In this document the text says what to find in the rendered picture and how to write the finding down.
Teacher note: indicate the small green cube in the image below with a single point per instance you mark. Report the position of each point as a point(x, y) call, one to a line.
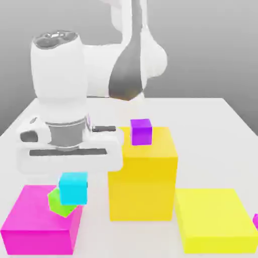
point(60, 207)

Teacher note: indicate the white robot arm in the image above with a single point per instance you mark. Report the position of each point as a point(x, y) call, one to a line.
point(58, 80)

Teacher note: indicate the large orange-yellow box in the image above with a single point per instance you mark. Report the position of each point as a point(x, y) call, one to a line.
point(143, 181)

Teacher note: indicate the large lemon yellow box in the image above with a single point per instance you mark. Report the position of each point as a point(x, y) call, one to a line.
point(213, 217)

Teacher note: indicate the large magenta box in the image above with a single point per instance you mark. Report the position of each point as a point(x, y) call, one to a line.
point(34, 221)

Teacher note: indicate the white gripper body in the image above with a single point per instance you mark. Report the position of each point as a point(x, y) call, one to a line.
point(68, 161)

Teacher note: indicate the small purple cube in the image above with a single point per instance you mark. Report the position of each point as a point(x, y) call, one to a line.
point(141, 132)

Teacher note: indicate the small magenta cube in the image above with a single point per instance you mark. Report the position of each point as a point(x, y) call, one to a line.
point(256, 220)

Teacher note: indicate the small cyan cube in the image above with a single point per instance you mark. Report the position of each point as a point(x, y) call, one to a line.
point(73, 188)

